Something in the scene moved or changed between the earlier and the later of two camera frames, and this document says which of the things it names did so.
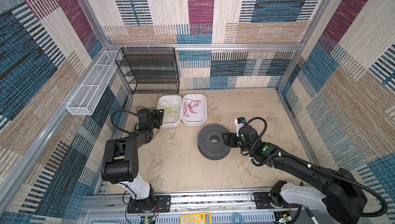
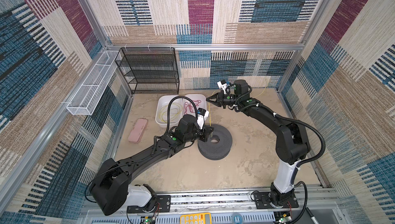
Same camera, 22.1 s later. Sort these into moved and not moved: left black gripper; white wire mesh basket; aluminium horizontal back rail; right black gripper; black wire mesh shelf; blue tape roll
Moved: left black gripper; right black gripper
Not moved: blue tape roll; aluminium horizontal back rail; black wire mesh shelf; white wire mesh basket
